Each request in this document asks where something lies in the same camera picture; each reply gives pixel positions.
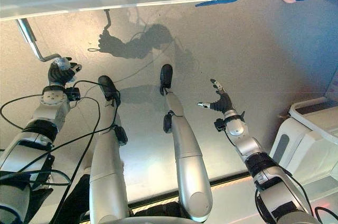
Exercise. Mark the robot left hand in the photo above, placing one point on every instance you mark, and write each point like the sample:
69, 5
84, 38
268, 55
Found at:
59, 74

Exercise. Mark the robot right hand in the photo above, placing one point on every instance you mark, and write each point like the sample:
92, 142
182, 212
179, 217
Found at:
224, 102

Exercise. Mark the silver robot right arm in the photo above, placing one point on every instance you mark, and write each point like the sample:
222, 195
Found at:
247, 144

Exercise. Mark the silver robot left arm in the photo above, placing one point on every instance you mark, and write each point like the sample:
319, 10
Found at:
50, 105

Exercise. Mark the dark robot left foot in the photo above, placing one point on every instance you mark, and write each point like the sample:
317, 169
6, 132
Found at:
107, 86

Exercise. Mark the dark robot foot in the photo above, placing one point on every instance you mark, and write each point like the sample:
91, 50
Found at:
166, 74
107, 86

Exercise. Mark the silver robot right leg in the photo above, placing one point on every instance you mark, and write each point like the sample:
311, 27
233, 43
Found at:
188, 155

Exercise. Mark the silver robot leg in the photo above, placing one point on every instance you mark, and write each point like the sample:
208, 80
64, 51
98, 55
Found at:
188, 155
107, 171

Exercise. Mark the dark robot right foot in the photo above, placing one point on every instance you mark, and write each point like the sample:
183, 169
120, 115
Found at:
166, 74

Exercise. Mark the blue tape strip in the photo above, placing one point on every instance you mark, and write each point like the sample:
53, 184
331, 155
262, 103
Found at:
216, 2

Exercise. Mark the silver robot left leg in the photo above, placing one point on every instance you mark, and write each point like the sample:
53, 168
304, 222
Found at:
107, 171

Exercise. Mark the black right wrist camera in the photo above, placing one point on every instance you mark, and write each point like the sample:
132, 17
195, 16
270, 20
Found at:
219, 125

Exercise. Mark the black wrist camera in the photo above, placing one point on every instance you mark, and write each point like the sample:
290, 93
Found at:
73, 93
219, 125

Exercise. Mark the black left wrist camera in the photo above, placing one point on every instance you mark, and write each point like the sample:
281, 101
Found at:
73, 93

